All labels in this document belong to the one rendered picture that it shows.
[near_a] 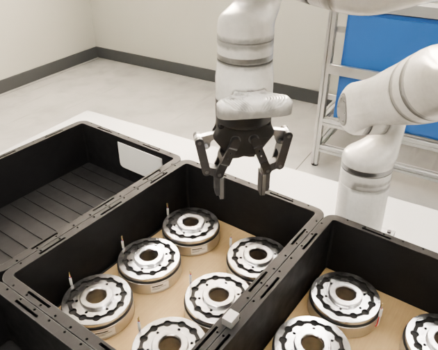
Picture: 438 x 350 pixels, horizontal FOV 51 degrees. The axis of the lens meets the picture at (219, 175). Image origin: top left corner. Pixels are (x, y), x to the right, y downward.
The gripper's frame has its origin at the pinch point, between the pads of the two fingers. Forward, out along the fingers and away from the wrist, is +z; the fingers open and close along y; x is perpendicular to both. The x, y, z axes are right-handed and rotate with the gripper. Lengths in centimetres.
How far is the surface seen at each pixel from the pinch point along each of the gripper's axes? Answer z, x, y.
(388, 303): 17.2, 10.5, -21.4
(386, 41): 24, -147, -100
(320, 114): 68, -165, -79
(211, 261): 17.1, -3.2, 4.2
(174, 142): 30, -72, 6
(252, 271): 14.3, 3.3, -1.5
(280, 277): 7.1, 12.2, -3.0
